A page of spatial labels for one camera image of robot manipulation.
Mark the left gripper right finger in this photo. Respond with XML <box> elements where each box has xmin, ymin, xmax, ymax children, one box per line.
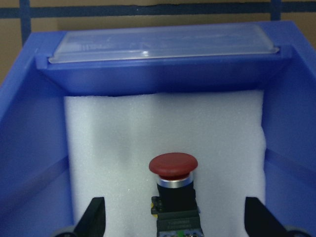
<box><xmin>244</xmin><ymin>197</ymin><xmax>286</xmax><ymax>237</ymax></box>

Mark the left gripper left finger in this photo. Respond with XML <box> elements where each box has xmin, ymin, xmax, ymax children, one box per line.
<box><xmin>74</xmin><ymin>197</ymin><xmax>106</xmax><ymax>237</ymax></box>

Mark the red mushroom push button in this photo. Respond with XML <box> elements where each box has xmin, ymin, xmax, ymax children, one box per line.
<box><xmin>149</xmin><ymin>153</ymin><xmax>203</xmax><ymax>237</ymax></box>

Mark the left blue plastic bin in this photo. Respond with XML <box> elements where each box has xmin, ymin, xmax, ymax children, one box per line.
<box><xmin>0</xmin><ymin>21</ymin><xmax>316</xmax><ymax>237</ymax></box>

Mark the white foam in left bin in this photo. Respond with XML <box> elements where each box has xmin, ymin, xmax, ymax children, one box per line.
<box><xmin>64</xmin><ymin>90</ymin><xmax>266</xmax><ymax>237</ymax></box>

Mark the clear bin label holder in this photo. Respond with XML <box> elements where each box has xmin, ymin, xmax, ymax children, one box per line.
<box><xmin>48</xmin><ymin>23</ymin><xmax>279</xmax><ymax>64</ymax></box>

